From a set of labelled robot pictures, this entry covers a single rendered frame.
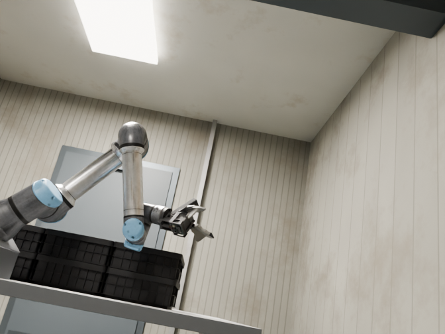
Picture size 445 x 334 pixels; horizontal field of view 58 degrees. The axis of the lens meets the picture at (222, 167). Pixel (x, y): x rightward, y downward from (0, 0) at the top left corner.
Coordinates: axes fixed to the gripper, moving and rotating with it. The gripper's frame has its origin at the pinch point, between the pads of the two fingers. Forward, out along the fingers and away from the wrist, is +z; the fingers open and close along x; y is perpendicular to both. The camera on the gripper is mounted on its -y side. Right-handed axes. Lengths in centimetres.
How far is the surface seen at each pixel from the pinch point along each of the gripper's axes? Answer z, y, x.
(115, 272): -40.2, 20.5, -20.3
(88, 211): -248, -108, -150
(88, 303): -10, 50, 13
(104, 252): -48, 16, -15
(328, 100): -31, -260, -88
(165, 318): 9.4, 42.9, 5.1
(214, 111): -157, -250, -103
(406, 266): 63, -68, -78
